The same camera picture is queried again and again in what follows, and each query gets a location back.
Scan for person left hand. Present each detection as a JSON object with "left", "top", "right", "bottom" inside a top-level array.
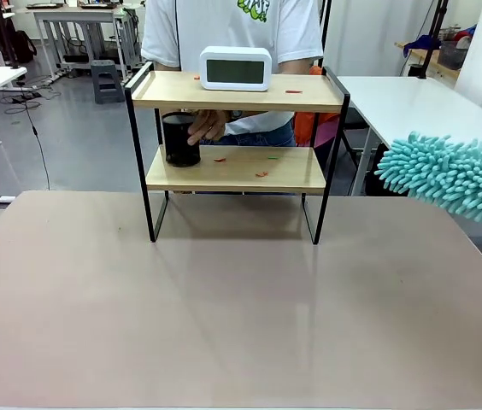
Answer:
[{"left": 186, "top": 109, "right": 231, "bottom": 147}]

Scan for black cylindrical cup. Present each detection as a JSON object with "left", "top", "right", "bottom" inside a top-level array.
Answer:
[{"left": 162, "top": 111, "right": 202, "bottom": 168}]

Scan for white digital alarm clock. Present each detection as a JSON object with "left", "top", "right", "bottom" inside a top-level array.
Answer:
[{"left": 199, "top": 45, "right": 271, "bottom": 92}]

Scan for teal chenille duster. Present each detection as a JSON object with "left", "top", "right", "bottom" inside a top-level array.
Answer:
[{"left": 373, "top": 132, "right": 482, "bottom": 235}]

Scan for two-tier wooden black-framed shelf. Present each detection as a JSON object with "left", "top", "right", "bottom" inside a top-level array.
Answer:
[{"left": 123, "top": 61, "right": 351, "bottom": 246}]

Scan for blue jeans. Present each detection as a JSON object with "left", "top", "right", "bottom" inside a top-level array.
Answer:
[{"left": 219, "top": 123, "right": 297, "bottom": 148}]

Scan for orange and pink chair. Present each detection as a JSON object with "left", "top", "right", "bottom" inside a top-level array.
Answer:
[{"left": 294, "top": 64, "right": 340, "bottom": 149}]

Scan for person in white t-shirt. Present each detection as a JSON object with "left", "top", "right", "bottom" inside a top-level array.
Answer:
[{"left": 140, "top": 0, "right": 324, "bottom": 137}]

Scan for grey plastic step stool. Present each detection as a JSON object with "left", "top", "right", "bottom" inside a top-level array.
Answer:
[{"left": 90, "top": 59, "right": 126, "bottom": 105}]

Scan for thin black pole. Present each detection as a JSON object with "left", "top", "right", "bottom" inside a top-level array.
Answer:
[{"left": 320, "top": 0, "right": 332, "bottom": 69}]

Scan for black box under table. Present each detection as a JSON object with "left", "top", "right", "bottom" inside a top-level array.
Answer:
[{"left": 363, "top": 143, "right": 409, "bottom": 197}]

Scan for grey-framed background desk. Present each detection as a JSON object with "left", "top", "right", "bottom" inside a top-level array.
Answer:
[{"left": 14, "top": 3, "right": 139, "bottom": 82}]

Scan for black backpack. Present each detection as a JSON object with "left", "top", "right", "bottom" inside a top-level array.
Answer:
[{"left": 9, "top": 29, "right": 37, "bottom": 65}]

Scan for large white table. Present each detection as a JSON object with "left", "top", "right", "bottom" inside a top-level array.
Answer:
[{"left": 335, "top": 75, "right": 482, "bottom": 197}]

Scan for black stand pole with clamp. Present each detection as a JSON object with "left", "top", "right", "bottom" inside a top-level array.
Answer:
[{"left": 0, "top": 0, "right": 22, "bottom": 72}]

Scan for wooden background table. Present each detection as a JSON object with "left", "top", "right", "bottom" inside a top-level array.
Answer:
[{"left": 394, "top": 41, "right": 462, "bottom": 80}]

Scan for blue cloth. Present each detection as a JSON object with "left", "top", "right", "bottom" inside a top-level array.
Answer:
[{"left": 403, "top": 34, "right": 443, "bottom": 56}]

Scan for black tripod pole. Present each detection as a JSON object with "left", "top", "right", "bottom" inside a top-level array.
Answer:
[{"left": 420, "top": 0, "right": 450, "bottom": 80}]

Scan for black floor cable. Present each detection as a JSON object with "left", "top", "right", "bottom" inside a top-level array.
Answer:
[{"left": 17, "top": 80, "right": 52, "bottom": 191}]

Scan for black wire basket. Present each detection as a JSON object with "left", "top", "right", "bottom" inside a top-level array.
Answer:
[{"left": 439, "top": 40, "right": 471, "bottom": 69}]

